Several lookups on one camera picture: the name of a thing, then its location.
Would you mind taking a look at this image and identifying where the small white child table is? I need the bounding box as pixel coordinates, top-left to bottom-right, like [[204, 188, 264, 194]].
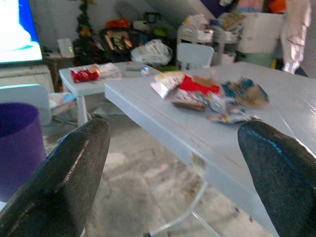
[[58, 61, 161, 128]]

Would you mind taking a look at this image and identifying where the blue brown crumpled wrapper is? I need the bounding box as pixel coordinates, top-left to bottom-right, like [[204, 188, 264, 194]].
[[221, 78, 270, 109]]

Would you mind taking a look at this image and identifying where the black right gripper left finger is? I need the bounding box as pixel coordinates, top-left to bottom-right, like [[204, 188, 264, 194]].
[[0, 118, 111, 237]]

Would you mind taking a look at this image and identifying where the red cardboard box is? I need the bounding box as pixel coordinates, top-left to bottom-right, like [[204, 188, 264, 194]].
[[172, 75, 222, 109]]

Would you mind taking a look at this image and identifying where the patterned baby bouncer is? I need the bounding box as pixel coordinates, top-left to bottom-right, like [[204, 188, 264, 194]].
[[48, 91, 79, 124]]

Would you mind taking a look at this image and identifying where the white tv cabinet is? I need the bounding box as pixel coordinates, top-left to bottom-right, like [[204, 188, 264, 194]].
[[0, 64, 55, 93]]

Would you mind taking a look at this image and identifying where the red snack bag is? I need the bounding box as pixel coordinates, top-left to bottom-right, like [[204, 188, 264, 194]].
[[71, 64, 101, 83]]

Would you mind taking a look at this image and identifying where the clear plastic bag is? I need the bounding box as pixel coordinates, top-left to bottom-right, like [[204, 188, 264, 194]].
[[98, 63, 122, 79]]

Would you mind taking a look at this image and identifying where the white hanging garment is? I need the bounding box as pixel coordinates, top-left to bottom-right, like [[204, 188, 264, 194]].
[[280, 0, 312, 74]]

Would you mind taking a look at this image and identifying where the silver crumpled wrapper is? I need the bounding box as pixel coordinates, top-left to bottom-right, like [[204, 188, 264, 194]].
[[207, 95, 227, 112]]

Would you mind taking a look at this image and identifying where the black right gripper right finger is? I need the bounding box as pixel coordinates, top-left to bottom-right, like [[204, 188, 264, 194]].
[[237, 120, 316, 237]]

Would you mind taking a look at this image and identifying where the large white plastic table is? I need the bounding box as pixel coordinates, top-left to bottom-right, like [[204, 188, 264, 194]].
[[104, 61, 316, 237]]

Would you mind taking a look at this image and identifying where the white plastic child chair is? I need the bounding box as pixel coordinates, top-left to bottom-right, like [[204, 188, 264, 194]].
[[175, 43, 215, 71], [0, 83, 52, 126]]

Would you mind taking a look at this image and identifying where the colourful snack wrapper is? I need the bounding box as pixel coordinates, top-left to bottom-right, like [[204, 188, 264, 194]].
[[206, 106, 261, 124]]

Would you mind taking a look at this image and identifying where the brown cardboard piece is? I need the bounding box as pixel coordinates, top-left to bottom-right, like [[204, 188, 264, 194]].
[[192, 76, 215, 87]]

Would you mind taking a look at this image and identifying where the white crumpled pouch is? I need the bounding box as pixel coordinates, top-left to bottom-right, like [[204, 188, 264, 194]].
[[150, 71, 186, 99]]

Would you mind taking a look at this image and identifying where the flat screen television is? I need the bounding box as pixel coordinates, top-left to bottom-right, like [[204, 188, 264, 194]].
[[0, 0, 44, 65]]

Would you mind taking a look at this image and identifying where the purple plastic rubbish bin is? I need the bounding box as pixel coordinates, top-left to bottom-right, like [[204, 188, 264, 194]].
[[0, 102, 47, 202]]

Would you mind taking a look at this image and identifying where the white box device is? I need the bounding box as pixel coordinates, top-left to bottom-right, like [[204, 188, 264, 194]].
[[57, 38, 74, 58]]

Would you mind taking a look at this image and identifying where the diaper pack plastic bag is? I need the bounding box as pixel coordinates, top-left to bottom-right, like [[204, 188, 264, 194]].
[[130, 39, 173, 66]]

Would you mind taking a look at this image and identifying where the decorated christmas tree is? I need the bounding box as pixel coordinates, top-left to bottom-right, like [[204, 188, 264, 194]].
[[73, 0, 99, 65]]

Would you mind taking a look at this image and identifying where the white trolley shelf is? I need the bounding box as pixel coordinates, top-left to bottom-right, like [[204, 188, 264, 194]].
[[176, 14, 237, 66]]

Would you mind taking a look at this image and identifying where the black baby seat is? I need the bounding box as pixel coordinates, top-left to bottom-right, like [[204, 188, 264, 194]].
[[98, 27, 139, 62]]

